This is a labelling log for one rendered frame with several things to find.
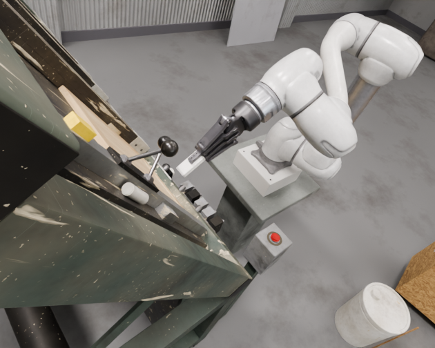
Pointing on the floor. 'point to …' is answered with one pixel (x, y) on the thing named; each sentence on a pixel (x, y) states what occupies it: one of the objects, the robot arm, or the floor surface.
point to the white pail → (373, 316)
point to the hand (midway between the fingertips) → (190, 163)
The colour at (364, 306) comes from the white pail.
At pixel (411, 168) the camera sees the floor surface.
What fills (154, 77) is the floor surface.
